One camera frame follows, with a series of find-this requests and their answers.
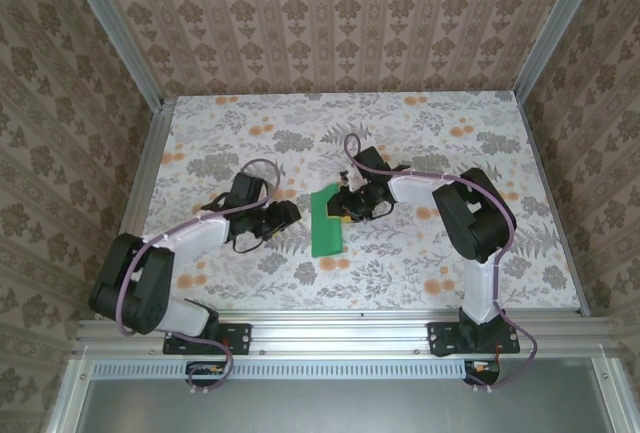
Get aluminium side rail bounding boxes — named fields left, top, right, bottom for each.
left=514, top=95, right=592, bottom=317
left=93, top=96, right=176, bottom=322

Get floral table mat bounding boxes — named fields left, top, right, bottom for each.
left=122, top=94, right=584, bottom=313

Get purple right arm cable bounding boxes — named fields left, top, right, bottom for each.
left=343, top=131, right=541, bottom=390

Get aluminium mounting beam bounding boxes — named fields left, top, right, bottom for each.
left=71, top=315, right=620, bottom=359

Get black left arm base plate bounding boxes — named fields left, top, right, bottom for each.
left=163, top=321, right=251, bottom=356

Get slotted grey cable duct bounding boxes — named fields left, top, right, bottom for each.
left=92, top=361, right=614, bottom=380

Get grey metal panel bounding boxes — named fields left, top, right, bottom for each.
left=73, top=377, right=612, bottom=433

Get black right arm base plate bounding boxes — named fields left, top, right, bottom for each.
left=427, top=321, right=521, bottom=358

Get green cloth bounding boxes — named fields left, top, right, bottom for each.
left=309, top=182, right=347, bottom=258

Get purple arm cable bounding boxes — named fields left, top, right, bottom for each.
left=115, top=158, right=282, bottom=395
left=343, top=131, right=541, bottom=390

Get aluminium frame post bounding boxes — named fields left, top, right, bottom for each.
left=63, top=0, right=169, bottom=113
left=512, top=0, right=610, bottom=104

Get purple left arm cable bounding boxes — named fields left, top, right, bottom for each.
left=115, top=158, right=282, bottom=395

